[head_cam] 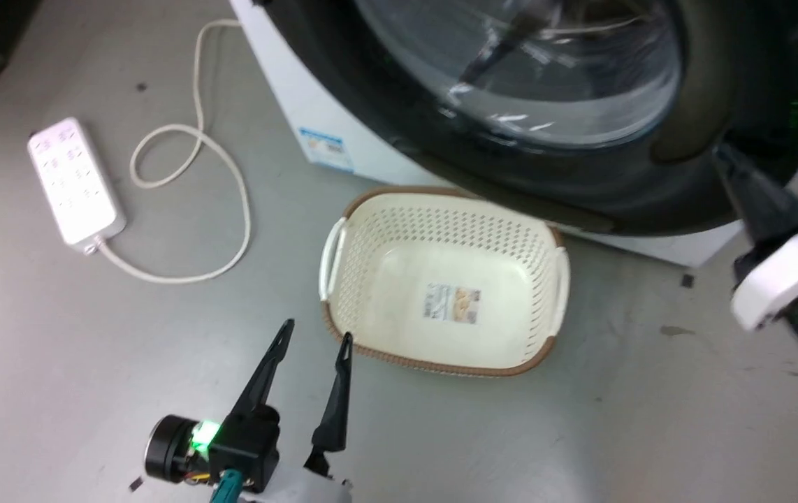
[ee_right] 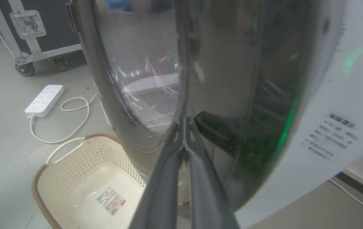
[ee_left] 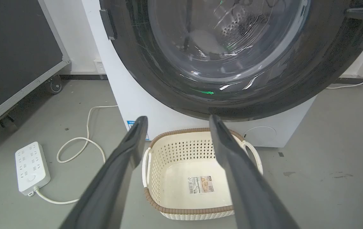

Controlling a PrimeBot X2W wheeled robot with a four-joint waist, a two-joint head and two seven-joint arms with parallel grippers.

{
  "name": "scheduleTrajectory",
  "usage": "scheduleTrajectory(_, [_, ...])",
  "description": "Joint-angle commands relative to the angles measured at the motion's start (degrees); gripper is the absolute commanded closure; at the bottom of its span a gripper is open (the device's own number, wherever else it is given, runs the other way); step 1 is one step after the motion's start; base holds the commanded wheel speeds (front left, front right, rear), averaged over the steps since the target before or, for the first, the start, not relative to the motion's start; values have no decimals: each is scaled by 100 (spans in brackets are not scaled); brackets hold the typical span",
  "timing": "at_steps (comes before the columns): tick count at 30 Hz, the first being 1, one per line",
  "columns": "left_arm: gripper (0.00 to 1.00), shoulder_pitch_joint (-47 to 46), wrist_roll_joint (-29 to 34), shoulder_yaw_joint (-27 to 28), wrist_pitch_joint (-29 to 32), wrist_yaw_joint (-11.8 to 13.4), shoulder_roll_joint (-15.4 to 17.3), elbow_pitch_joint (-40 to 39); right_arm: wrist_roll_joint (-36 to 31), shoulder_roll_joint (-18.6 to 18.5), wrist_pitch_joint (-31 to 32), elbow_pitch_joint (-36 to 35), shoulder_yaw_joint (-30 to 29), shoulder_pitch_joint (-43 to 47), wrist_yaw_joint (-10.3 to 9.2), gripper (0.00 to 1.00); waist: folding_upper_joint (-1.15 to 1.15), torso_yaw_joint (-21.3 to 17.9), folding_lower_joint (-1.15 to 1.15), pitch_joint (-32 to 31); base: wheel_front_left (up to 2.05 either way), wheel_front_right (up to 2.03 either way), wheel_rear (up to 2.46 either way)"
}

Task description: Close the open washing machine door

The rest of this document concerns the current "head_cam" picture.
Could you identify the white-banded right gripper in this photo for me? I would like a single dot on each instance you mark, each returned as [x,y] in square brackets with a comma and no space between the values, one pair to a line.
[787,276]

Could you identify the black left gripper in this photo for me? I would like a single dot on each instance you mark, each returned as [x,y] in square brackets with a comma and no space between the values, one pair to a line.
[249,443]

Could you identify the black round glass washer door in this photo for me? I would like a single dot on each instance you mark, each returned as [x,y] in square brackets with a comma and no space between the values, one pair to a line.
[441,164]

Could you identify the white washing machine body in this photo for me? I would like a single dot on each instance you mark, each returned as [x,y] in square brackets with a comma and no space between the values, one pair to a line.
[286,91]

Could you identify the cream plastic laundry basket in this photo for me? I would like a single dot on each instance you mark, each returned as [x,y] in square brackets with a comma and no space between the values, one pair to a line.
[399,279]

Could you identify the printed basket label sticker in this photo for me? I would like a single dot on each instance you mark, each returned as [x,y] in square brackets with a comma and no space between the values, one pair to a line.
[452,302]

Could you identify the blue white energy label sticker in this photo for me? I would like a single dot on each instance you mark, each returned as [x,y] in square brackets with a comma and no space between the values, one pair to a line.
[327,149]

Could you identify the white power strip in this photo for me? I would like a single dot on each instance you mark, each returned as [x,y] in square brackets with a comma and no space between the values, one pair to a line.
[74,181]

